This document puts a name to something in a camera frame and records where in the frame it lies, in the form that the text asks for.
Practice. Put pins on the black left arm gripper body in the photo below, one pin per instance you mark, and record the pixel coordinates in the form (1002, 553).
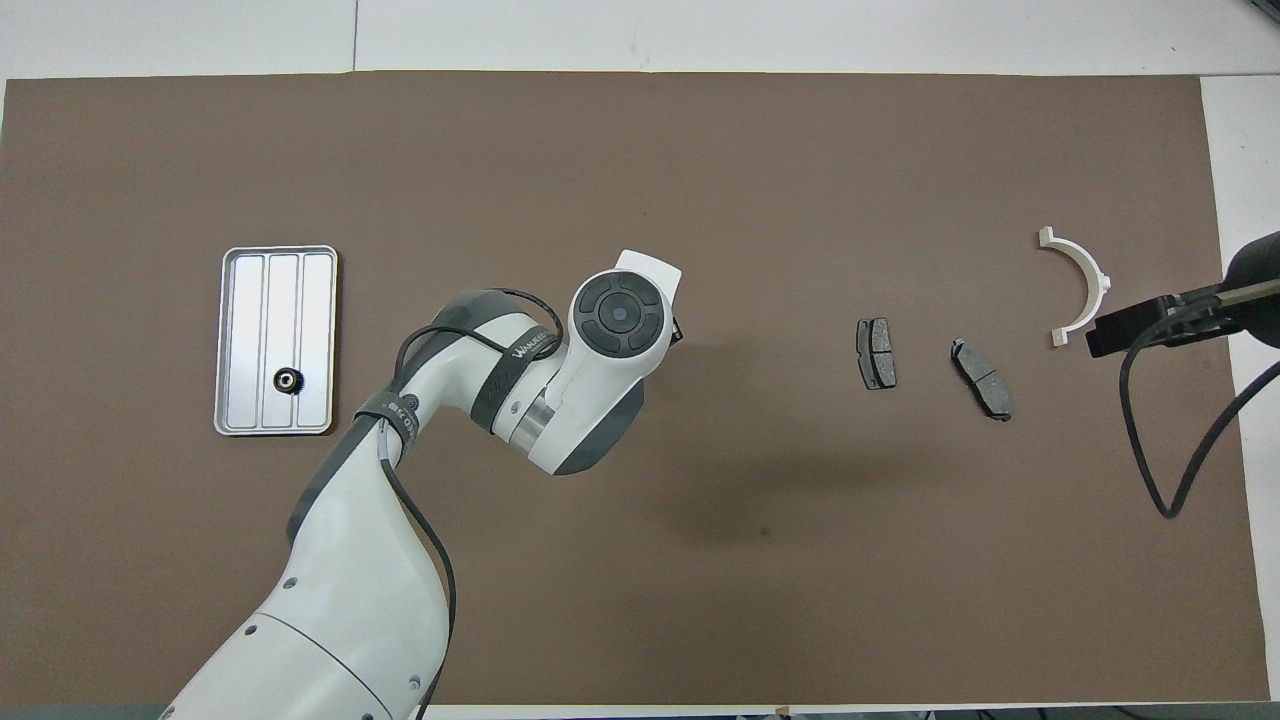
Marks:
(677, 330)

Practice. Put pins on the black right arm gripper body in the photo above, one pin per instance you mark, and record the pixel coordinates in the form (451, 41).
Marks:
(1125, 330)

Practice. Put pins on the large black bearing gear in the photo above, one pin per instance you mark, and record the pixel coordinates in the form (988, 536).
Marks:
(281, 386)

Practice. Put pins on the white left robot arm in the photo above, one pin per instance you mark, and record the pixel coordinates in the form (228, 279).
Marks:
(360, 560)

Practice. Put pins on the silver metal tray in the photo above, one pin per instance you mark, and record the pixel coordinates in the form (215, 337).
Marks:
(250, 330)

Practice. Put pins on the dark curved brake pad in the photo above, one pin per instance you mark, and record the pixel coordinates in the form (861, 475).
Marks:
(982, 380)

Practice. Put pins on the brown table mat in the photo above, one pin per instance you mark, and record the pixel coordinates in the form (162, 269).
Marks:
(700, 150)

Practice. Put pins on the dark rectangular brake pad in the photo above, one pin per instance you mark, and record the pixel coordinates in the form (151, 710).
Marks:
(877, 352)

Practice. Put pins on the white curved plastic bracket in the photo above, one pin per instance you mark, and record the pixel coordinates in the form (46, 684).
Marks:
(1100, 285)

